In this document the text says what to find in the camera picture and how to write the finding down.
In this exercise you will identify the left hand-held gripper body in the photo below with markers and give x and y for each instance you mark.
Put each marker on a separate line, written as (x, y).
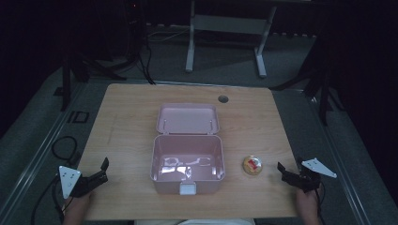
(70, 181)

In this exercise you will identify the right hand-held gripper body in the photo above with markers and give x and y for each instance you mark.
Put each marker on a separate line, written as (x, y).
(309, 175)

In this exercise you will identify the round yellow snack packet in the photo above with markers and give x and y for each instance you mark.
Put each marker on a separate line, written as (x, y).
(252, 165)

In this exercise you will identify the pink plastic box with lid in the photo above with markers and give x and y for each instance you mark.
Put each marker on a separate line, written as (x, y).
(187, 156)

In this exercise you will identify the person's left hand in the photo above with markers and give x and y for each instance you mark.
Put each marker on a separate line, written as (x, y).
(77, 208)

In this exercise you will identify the person's right hand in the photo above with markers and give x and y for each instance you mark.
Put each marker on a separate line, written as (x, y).
(308, 206)

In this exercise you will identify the black metal stand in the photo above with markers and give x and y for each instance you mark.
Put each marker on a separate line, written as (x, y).
(67, 84)
(322, 93)

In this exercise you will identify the white metal desk frame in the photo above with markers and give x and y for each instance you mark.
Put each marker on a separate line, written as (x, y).
(228, 25)

